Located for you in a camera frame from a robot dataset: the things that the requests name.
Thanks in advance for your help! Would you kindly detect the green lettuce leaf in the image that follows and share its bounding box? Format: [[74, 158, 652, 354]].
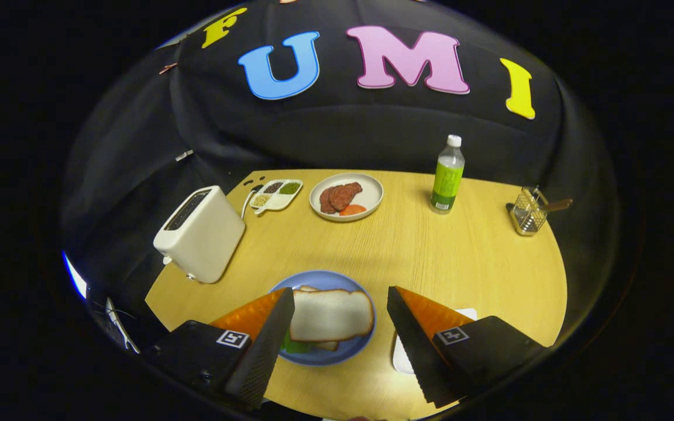
[[280, 330, 314, 355]]

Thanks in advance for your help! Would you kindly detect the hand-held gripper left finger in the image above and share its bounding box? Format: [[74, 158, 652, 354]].
[[144, 287, 295, 411]]

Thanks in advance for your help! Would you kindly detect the thick bread slice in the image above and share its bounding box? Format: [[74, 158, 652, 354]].
[[296, 284, 341, 352]]

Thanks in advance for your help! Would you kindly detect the metal wire basket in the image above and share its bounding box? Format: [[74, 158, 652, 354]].
[[505, 186, 573, 237]]

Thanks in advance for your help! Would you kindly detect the toasted bread slice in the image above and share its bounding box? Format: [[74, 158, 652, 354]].
[[289, 289, 374, 343]]

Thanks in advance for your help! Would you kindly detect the white toaster cable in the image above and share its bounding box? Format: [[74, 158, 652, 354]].
[[241, 184, 264, 220]]

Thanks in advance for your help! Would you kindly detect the white toaster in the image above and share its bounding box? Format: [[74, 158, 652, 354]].
[[153, 185, 246, 285]]

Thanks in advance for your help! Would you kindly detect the white divided bean dish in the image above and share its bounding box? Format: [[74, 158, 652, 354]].
[[249, 179, 304, 212]]

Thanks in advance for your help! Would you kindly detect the black backdrop cloth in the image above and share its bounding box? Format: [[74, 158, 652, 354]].
[[62, 0, 618, 351]]

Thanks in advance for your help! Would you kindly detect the white square plate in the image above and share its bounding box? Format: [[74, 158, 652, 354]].
[[393, 308, 478, 375]]

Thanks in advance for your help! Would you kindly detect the bright white panel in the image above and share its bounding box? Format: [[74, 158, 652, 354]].
[[62, 251, 87, 299]]

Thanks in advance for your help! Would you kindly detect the green label plastic bottle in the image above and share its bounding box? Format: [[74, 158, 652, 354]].
[[429, 134, 466, 215]]

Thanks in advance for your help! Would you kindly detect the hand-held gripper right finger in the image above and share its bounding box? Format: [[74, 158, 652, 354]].
[[387, 286, 548, 409]]

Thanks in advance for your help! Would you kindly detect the brown meat slice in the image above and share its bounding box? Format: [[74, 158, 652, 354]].
[[319, 186, 341, 215], [329, 182, 363, 211]]

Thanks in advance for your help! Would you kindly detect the blue round plate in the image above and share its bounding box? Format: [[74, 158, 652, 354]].
[[269, 270, 377, 367]]

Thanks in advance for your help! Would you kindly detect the round white plate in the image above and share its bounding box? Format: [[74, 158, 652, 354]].
[[310, 172, 384, 222]]

